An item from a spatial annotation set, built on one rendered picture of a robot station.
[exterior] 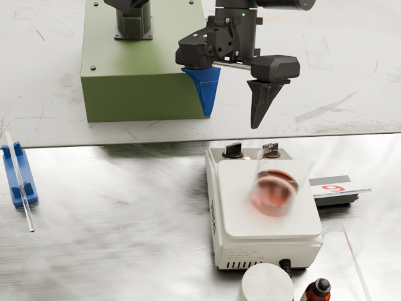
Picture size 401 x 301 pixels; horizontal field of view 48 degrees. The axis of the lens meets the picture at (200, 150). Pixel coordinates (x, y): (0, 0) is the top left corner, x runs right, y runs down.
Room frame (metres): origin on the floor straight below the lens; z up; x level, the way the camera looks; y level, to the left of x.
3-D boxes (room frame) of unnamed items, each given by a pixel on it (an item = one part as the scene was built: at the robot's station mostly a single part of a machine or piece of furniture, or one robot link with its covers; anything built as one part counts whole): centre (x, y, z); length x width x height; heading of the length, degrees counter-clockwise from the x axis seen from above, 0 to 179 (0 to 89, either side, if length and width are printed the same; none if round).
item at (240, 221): (0.35, -0.09, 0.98); 0.12 x 0.12 x 0.01; 8
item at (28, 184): (0.40, 0.26, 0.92); 0.10 x 0.03 x 0.04; 30
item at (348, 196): (0.43, -0.20, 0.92); 0.09 x 0.06 x 0.04; 105
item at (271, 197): (0.34, -0.10, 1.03); 0.07 x 0.06 x 0.08; 103
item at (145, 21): (0.66, 0.14, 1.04); 0.07 x 0.07 x 0.06; 7
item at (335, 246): (0.34, -0.21, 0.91); 0.06 x 0.06 x 0.02
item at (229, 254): (0.38, -0.09, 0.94); 0.22 x 0.13 x 0.08; 8
